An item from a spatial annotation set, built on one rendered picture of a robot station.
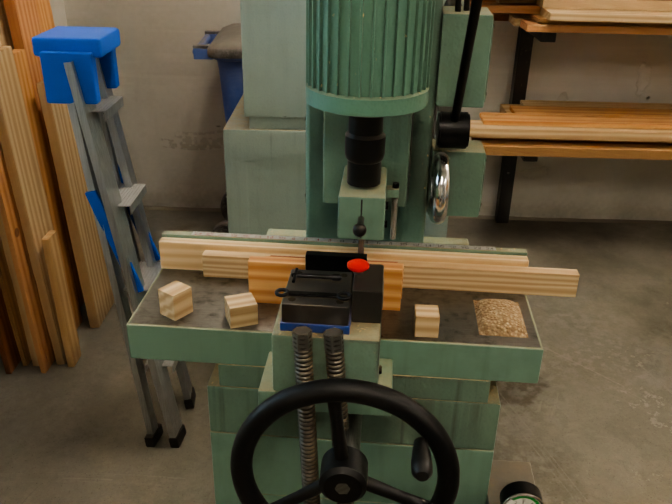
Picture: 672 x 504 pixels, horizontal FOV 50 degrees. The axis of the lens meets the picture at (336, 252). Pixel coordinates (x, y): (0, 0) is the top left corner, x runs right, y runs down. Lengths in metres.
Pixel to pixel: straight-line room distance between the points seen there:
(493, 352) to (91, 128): 1.15
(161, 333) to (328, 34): 0.48
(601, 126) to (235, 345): 2.40
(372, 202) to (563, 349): 1.79
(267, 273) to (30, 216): 1.44
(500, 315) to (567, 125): 2.16
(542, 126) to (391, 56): 2.23
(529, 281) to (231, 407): 0.50
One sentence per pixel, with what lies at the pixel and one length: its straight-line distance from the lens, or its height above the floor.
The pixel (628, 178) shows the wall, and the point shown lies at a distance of 3.86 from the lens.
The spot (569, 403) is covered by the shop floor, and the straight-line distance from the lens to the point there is 2.51.
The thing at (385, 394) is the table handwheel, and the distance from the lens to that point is 0.86.
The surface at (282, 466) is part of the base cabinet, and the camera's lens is 1.20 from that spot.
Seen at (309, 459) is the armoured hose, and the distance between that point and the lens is 1.02.
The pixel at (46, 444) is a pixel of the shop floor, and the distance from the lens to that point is 2.36.
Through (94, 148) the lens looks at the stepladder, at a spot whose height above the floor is 0.91.
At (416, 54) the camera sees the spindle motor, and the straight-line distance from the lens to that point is 0.99.
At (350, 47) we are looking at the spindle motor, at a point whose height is 1.29.
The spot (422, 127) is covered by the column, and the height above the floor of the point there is 1.11.
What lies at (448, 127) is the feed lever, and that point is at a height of 1.13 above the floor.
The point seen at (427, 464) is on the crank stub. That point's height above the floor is 0.89.
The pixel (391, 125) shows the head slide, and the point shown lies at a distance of 1.16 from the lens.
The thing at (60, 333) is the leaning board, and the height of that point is 0.11.
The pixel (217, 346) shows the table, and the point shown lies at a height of 0.87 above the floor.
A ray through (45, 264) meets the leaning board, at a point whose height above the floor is 0.37.
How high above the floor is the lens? 1.47
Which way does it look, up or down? 26 degrees down
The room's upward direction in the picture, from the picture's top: 1 degrees clockwise
